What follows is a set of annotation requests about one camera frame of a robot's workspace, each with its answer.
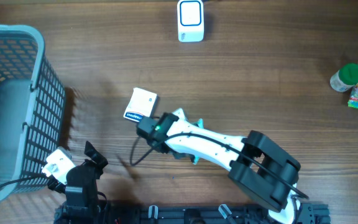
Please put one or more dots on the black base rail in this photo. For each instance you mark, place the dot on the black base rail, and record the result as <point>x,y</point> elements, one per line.
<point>135,214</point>

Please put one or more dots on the grey plastic mesh basket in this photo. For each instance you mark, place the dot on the grey plastic mesh basket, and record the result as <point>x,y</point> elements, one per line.
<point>32,104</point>

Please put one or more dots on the teal wet wipes pack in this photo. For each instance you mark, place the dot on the teal wet wipes pack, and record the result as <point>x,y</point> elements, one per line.
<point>199,124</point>

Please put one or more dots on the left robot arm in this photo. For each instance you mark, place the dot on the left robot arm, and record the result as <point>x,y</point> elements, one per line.
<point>82,204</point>

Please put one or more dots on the white blue plaster box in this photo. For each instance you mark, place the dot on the white blue plaster box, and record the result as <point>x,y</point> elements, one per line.
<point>141,105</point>

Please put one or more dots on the white barcode scanner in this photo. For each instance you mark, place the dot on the white barcode scanner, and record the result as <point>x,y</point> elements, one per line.
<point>190,20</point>

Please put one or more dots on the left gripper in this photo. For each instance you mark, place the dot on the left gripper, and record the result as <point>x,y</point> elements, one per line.
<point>97,158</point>

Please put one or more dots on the green lid jar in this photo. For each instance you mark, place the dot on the green lid jar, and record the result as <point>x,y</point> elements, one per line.
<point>345,78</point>

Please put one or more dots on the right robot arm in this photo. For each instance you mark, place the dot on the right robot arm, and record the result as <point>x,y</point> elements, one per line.
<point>257,165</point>

